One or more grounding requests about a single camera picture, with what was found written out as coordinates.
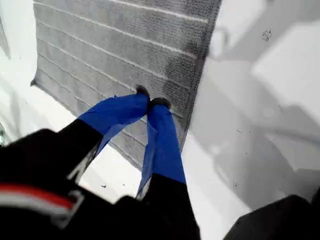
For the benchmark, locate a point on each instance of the grey striped towel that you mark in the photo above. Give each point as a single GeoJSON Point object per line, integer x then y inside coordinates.
{"type": "Point", "coordinates": [112, 50]}

